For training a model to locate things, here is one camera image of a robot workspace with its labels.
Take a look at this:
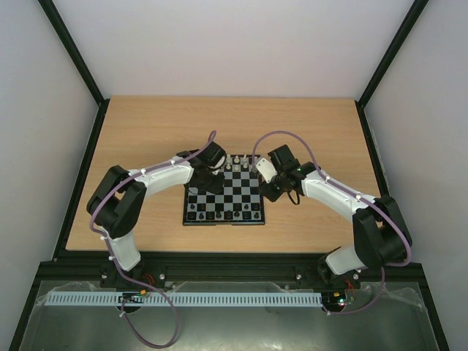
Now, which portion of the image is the right black frame post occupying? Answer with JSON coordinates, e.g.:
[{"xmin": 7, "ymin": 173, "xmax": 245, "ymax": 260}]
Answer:
[{"xmin": 357, "ymin": 0, "xmax": 431, "ymax": 107}]

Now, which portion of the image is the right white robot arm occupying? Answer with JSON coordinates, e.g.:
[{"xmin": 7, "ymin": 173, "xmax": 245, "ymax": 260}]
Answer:
[{"xmin": 254, "ymin": 145, "xmax": 412, "ymax": 287}]

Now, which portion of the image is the black and white chessboard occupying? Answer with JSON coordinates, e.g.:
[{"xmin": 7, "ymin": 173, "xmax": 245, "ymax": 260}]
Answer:
[{"xmin": 182, "ymin": 154, "xmax": 265, "ymax": 226}]

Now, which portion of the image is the left black frame post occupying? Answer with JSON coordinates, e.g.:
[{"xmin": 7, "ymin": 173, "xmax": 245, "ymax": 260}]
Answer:
[{"xmin": 36, "ymin": 0, "xmax": 110, "ymax": 107}]

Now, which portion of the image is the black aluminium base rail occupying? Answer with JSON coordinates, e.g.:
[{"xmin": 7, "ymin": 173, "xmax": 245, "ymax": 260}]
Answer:
[{"xmin": 33, "ymin": 252, "xmax": 428, "ymax": 292}]

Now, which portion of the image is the white slotted cable duct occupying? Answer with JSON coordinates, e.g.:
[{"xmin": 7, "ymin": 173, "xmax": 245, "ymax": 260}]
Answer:
[{"xmin": 45, "ymin": 292, "xmax": 322, "ymax": 308}]

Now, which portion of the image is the black frame post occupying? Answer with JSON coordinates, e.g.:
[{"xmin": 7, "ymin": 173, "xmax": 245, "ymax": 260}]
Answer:
[
  {"xmin": 36, "ymin": 0, "xmax": 110, "ymax": 107},
  {"xmin": 357, "ymin": 0, "xmax": 431, "ymax": 107}
]

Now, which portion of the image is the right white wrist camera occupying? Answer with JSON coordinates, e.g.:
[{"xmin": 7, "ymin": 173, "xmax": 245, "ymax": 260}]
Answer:
[{"xmin": 255, "ymin": 157, "xmax": 277, "ymax": 184}]

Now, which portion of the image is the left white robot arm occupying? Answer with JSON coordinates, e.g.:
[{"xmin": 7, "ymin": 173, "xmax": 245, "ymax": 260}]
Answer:
[{"xmin": 86, "ymin": 141, "xmax": 227, "ymax": 271}]

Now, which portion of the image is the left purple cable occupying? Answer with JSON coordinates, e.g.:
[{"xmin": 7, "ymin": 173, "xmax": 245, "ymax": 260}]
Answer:
[{"xmin": 89, "ymin": 130, "xmax": 217, "ymax": 347}]

